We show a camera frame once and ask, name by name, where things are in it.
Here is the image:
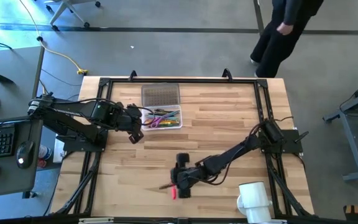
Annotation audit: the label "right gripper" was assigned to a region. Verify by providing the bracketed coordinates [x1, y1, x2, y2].
[170, 152, 198, 199]

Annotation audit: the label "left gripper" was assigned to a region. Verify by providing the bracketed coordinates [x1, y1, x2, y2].
[121, 103, 145, 145]

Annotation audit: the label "purple scissors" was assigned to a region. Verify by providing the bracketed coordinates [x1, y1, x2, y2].
[149, 110, 181, 129]

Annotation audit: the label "clear plastic supply box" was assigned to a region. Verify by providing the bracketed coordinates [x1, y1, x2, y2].
[140, 105, 183, 131]

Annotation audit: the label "white box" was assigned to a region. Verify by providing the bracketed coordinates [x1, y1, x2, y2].
[52, 138, 65, 164]

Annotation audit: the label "white drink can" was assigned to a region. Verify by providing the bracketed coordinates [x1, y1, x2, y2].
[37, 144, 53, 169]

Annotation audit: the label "black computer mouse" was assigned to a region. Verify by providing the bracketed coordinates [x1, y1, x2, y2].
[16, 140, 35, 170]

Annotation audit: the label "white office chair base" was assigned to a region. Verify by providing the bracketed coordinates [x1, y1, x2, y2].
[44, 0, 101, 32]

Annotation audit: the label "dark grey desk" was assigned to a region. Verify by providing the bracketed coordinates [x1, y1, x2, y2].
[0, 118, 44, 200]

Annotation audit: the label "black bar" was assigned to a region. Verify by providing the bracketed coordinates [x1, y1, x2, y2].
[0, 72, 14, 84]

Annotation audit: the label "person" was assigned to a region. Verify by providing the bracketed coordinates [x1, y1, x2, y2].
[249, 0, 325, 78]

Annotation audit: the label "person's hand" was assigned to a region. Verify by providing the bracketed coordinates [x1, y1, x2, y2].
[275, 22, 295, 36]

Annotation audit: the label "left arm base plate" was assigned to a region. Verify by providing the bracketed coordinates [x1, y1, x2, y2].
[62, 136, 108, 153]

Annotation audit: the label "black aluminium table frame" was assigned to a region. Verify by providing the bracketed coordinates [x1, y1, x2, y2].
[50, 68, 315, 218]

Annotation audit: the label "yellow extension cable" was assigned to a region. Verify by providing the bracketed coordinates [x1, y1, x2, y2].
[17, 0, 89, 76]

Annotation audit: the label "white cylindrical mount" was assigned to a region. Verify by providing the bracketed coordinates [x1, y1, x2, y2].
[236, 180, 273, 223]

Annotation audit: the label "thin black floor cable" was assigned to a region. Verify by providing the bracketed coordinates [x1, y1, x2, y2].
[39, 68, 82, 100]

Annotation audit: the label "white bracket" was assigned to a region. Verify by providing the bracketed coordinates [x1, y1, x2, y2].
[78, 217, 114, 224]

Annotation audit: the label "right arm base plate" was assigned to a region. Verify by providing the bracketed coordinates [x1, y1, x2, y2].
[258, 127, 310, 155]

